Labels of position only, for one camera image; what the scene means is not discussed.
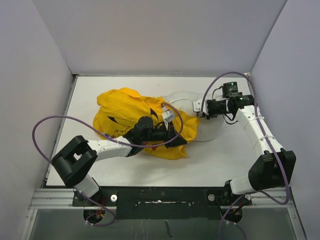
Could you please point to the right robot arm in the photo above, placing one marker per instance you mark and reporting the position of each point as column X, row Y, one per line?
column 274, row 165

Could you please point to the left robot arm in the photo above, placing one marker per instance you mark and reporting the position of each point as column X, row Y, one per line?
column 74, row 161

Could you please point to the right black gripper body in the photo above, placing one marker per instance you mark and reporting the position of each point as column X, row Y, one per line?
column 216, row 108

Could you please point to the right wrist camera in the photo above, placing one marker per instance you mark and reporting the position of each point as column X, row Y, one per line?
column 200, row 106

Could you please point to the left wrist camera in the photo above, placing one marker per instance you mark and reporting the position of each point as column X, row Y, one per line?
column 167, row 115

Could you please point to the aluminium frame rail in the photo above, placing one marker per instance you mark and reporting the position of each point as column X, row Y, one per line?
column 226, row 156

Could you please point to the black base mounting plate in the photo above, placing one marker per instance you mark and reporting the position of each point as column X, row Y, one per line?
column 163, row 203

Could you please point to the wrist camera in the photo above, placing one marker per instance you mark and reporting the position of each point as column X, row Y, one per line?
column 167, row 115
column 200, row 106

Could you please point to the yellow printed pillowcase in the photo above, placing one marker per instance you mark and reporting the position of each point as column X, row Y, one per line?
column 125, row 113

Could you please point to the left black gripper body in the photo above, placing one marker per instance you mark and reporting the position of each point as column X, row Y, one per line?
column 161, row 134

